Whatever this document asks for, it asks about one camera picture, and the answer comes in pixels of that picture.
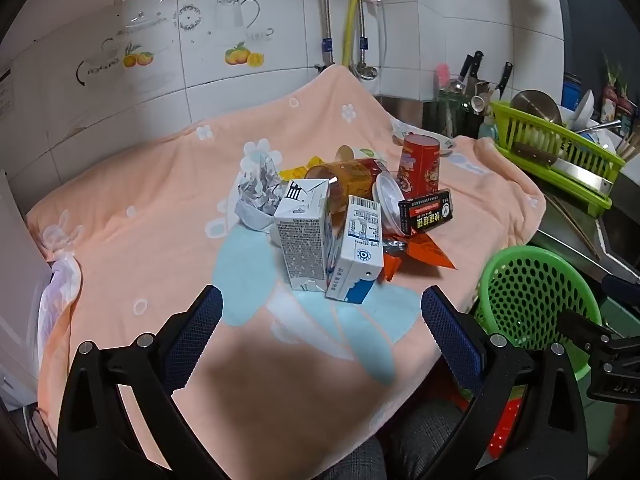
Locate blue container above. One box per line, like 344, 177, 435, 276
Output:
562, 74, 583, 109

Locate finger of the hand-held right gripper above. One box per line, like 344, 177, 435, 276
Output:
556, 310, 623, 356
601, 274, 640, 306

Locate grey white paper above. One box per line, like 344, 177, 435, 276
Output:
235, 156, 287, 232

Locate cleaver with brown handle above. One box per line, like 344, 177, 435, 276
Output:
512, 141, 614, 197

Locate black box with red label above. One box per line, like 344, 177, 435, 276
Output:
398, 188, 455, 237

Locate green perforated plastic basket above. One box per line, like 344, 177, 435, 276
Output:
472, 246, 603, 396

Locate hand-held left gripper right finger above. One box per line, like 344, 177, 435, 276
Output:
421, 285, 588, 480

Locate green plastic dish rack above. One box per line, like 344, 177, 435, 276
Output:
489, 100, 627, 211

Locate yellow hose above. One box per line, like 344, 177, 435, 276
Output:
342, 0, 366, 68

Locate steel sink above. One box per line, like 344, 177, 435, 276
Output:
597, 170, 640, 281

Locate person's grey plaid pants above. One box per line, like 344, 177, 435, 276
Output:
325, 400, 463, 480

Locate yellow wrapper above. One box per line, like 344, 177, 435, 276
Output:
280, 155, 326, 181

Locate red plastic basin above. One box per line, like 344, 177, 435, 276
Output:
486, 394, 522, 461

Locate wooden chopstick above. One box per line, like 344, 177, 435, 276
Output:
550, 200, 601, 262
542, 192, 598, 256

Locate orange wrapper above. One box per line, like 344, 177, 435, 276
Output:
382, 235, 457, 281

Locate dark utensil holder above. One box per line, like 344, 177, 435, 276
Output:
434, 89, 484, 139

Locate white medicine box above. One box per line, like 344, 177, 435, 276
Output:
325, 195, 385, 305

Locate steel tap valve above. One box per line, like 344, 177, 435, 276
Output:
350, 55, 381, 82

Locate amber bottle with red label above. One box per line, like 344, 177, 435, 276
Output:
305, 157, 390, 211

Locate white board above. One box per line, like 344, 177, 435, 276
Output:
0, 170, 54, 403

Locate white flower print plate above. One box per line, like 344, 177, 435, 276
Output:
390, 120, 459, 156

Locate white bowl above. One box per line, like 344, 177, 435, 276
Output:
570, 89, 596, 129

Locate peach flower print blanket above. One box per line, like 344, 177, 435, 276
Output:
25, 65, 547, 480

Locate red paper cup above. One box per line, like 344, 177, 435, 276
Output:
397, 134, 441, 197

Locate thin clear tube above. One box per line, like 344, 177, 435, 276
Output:
371, 0, 389, 68

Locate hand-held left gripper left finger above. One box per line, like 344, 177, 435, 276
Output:
57, 284, 224, 480

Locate tall white milk carton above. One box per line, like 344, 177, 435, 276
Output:
272, 178, 337, 293

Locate steel braided hose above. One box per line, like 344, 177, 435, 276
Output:
356, 0, 370, 68
319, 0, 335, 67

